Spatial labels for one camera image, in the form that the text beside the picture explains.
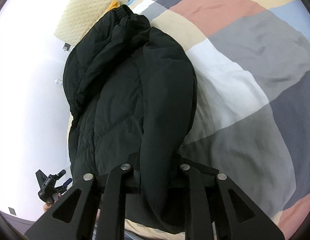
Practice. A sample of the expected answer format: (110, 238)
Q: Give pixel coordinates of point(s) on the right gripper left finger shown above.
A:
(93, 204)

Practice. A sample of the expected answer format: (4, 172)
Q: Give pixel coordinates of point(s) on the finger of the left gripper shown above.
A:
(61, 173)
(67, 182)

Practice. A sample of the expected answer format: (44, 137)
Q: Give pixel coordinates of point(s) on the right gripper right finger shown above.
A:
(219, 209)

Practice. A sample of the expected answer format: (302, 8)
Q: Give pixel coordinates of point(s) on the black puffer jacket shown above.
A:
(131, 89)

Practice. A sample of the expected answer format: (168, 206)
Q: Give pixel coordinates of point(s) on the person left hand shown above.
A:
(47, 206)

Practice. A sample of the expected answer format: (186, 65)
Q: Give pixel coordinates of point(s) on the plaid patchwork bed quilt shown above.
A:
(252, 119)

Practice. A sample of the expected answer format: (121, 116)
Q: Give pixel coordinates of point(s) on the yellow crown pillow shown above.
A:
(114, 4)

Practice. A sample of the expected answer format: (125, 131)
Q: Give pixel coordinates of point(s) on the cream quilted headboard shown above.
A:
(78, 18)

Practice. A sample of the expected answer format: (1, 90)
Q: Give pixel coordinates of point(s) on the wall power outlet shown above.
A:
(66, 47)

